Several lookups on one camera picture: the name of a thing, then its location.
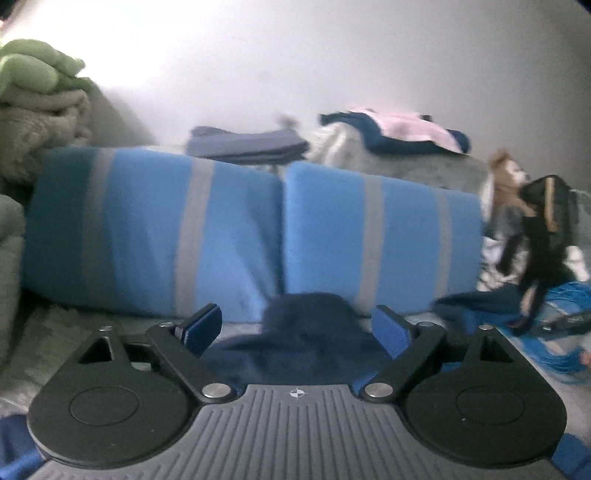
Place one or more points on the black bag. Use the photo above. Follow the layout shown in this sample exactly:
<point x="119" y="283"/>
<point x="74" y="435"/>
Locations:
<point x="540" y="240"/>

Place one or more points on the blue grey-striped pillow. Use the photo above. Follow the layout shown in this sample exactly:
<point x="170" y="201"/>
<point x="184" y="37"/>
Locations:
<point x="138" y="230"/>
<point x="332" y="230"/>

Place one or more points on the brown teddy bear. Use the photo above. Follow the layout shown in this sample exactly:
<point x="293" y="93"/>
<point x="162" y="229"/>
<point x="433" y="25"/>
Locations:
<point x="505" y="170"/>

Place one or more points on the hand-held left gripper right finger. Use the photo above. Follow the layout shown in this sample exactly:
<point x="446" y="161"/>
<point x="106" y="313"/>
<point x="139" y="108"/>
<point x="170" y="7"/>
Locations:
<point x="390" y="330"/>

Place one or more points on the blue fleece sweater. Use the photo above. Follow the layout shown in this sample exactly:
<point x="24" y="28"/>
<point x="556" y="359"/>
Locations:
<point x="314" y="337"/>

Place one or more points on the green blanket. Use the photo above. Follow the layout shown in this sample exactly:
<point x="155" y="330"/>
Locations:
<point x="27" y="64"/>

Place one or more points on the quilted grey bedspread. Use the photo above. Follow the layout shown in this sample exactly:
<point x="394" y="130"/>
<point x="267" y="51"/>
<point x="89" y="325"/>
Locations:
<point x="69" y="332"/>

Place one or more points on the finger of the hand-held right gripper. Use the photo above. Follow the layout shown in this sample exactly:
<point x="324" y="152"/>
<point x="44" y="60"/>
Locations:
<point x="570" y="322"/>

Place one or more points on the grey-white blanket pile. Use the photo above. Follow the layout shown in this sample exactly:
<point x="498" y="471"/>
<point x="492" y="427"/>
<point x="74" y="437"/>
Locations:
<point x="415" y="170"/>

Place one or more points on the pink cloth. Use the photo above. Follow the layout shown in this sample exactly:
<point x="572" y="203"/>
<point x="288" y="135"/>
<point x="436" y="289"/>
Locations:
<point x="406" y="124"/>

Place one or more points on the folded dark blue clothes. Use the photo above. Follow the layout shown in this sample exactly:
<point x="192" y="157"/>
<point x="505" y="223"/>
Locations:
<point x="397" y="143"/>

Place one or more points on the folded grey-blue cloth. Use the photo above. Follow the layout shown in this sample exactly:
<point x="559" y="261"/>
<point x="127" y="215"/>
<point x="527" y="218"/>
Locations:
<point x="244" y="145"/>

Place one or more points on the beige fluffy blanket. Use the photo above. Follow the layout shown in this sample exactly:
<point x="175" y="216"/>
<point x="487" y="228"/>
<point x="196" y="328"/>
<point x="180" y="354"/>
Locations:
<point x="41" y="129"/>

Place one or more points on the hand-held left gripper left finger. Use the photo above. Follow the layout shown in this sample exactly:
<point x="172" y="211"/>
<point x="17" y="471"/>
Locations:
<point x="205" y="327"/>

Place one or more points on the striped white cloth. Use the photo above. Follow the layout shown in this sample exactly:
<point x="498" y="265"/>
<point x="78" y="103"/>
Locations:
<point x="489" y="258"/>

